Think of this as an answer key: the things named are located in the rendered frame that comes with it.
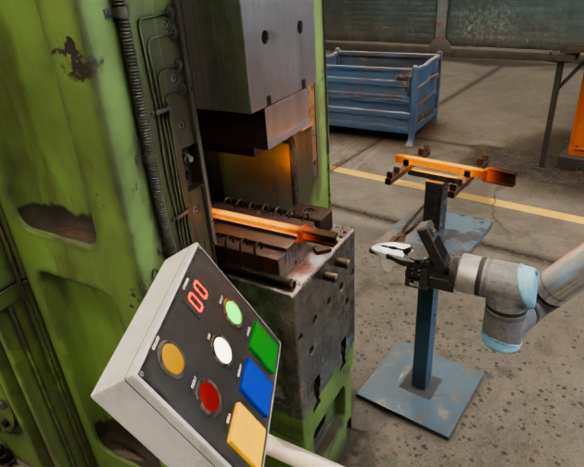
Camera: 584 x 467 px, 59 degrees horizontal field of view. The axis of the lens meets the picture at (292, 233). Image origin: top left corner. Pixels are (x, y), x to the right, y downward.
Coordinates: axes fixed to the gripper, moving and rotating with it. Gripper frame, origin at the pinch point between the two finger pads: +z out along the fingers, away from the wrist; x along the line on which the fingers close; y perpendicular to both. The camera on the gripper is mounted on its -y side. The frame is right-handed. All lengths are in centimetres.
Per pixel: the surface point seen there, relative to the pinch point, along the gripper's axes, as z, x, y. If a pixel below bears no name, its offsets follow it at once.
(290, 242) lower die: 22.1, -4.7, 1.4
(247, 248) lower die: 31.7, -10.7, 2.4
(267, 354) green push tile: 4.1, -44.9, 0.1
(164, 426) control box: 2, -72, -10
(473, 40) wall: 137, 768, 73
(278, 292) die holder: 19.7, -16.0, 9.4
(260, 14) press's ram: 21, -11, -55
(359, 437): 14, 21, 100
